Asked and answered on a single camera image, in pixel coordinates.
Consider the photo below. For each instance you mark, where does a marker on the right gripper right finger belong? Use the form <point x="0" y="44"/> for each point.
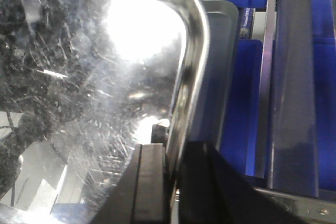
<point x="211" y="191"/>

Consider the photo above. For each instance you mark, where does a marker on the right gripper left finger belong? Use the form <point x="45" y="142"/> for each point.
<point x="141" y="194"/>

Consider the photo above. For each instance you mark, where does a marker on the silver metal tray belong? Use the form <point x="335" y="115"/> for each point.
<point x="83" y="82"/>

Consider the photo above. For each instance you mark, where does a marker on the blue bin lower centre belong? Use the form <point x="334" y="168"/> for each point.
<point x="239" y="131"/>

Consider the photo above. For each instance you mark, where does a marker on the stainless steel rack shelf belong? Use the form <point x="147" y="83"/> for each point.
<point x="286" y="151"/>

